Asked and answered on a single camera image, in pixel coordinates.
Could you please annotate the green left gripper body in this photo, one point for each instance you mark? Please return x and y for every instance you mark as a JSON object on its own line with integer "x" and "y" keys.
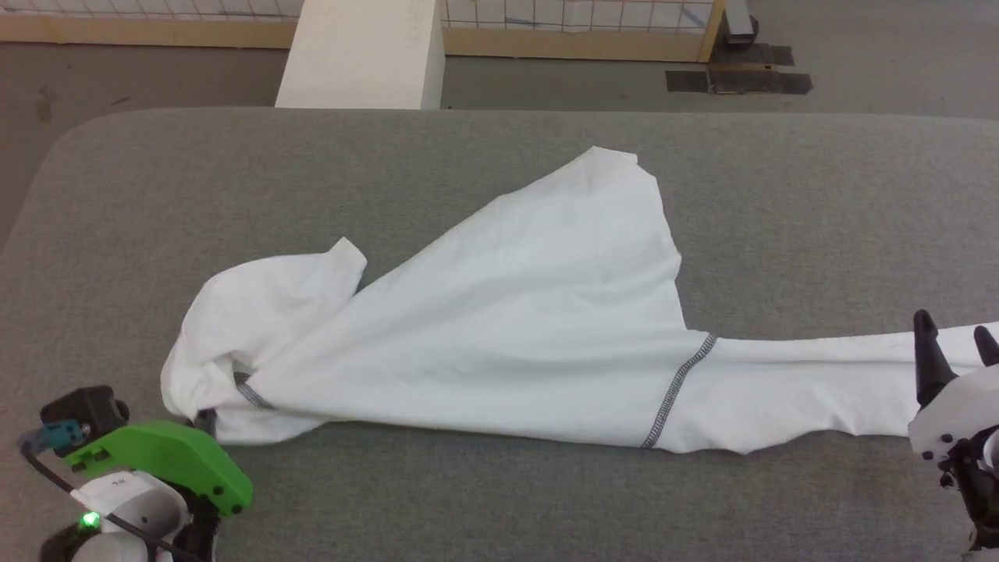
{"x": 164, "y": 453}

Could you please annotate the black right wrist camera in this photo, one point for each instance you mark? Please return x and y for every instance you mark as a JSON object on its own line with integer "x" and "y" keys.
{"x": 979, "y": 484}

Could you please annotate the white long-sleeve shirt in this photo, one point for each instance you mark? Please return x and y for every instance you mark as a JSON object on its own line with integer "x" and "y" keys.
{"x": 507, "y": 328}

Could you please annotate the grey metal panel stand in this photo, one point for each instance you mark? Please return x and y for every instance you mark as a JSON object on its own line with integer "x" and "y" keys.
{"x": 737, "y": 23}

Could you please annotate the dark floor base plate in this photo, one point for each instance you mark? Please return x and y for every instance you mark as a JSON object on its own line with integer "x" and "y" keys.
{"x": 741, "y": 78}

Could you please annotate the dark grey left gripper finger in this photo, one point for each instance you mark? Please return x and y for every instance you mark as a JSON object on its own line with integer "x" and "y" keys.
{"x": 206, "y": 423}

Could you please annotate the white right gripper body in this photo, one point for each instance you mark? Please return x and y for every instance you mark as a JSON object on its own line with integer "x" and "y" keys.
{"x": 960, "y": 410}

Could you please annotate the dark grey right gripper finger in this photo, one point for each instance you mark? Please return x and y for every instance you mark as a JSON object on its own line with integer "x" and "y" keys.
{"x": 930, "y": 359}
{"x": 988, "y": 350}

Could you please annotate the lemon print grid panel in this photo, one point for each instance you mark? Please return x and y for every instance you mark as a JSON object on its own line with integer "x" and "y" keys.
{"x": 577, "y": 27}

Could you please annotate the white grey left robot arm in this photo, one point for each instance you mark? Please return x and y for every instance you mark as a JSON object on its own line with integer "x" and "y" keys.
{"x": 125, "y": 507}

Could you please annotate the white box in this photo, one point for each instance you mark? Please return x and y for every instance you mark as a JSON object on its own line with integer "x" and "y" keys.
{"x": 359, "y": 55}

